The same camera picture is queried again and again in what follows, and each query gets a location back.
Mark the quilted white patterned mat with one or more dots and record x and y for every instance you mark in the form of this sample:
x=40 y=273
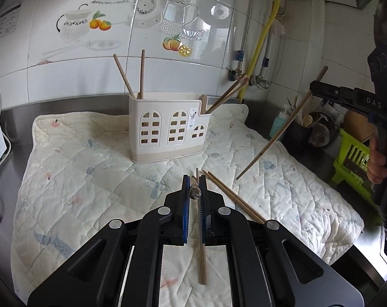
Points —
x=80 y=176

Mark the chopstick in holder right slot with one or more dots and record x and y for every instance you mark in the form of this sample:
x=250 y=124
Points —
x=226 y=95

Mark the upright wooden chopstick in holder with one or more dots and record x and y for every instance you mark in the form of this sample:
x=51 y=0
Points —
x=142 y=71

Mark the black pan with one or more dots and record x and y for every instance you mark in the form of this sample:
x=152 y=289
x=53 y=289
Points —
x=322 y=129

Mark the cream utensil holder with windows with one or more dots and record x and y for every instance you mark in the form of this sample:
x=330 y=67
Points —
x=165 y=126

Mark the person's right hand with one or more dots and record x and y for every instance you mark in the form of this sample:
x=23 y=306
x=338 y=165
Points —
x=377 y=170

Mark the black utensil pot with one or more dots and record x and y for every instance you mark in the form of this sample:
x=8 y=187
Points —
x=296 y=134

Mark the teal soap dispenser bottle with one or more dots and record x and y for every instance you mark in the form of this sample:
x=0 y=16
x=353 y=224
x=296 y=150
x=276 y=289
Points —
x=280 y=119

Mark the green plastic basket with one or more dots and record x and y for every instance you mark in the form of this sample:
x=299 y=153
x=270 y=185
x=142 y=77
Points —
x=351 y=166

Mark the wooden spoon in pot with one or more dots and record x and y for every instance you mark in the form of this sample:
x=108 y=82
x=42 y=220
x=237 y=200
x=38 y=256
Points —
x=307 y=120

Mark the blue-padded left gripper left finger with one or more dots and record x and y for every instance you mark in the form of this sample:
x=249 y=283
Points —
x=177 y=229

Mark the red-capped water valve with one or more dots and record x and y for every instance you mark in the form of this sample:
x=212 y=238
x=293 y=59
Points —
x=237 y=78

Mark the metal water valve right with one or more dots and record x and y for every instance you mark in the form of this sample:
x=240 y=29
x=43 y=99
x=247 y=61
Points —
x=261 y=83

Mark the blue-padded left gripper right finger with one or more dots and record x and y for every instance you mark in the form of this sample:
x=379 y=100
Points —
x=208 y=206

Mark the wall instruction sticker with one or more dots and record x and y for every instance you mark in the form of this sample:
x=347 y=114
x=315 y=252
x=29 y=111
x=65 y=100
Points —
x=8 y=20

